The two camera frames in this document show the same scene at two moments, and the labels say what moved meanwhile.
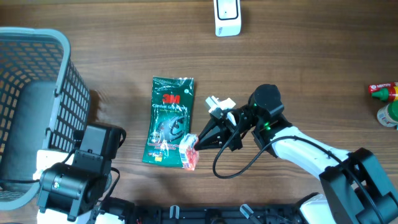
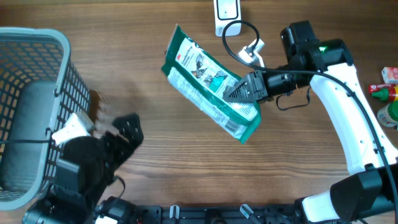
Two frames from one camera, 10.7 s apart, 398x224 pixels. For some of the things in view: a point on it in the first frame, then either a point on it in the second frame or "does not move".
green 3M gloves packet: x=170 y=120 → x=201 y=79
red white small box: x=189 y=155 → x=390 y=74
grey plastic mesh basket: x=43 y=97 does not move
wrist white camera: x=217 y=106 → x=250 y=54
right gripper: x=219 y=133 → x=255 y=86
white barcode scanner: x=227 y=17 does not move
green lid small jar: x=388 y=115 does not move
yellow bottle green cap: x=390 y=94 does not move
